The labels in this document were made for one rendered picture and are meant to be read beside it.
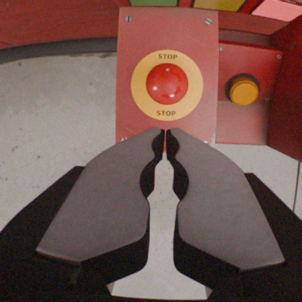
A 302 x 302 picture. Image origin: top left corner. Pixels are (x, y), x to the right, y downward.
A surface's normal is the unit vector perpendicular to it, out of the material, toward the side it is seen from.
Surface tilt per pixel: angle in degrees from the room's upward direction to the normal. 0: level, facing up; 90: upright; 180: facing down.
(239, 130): 0
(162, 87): 3
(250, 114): 0
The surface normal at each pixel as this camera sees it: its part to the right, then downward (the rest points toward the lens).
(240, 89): -0.06, 0.72
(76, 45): -0.06, 0.19
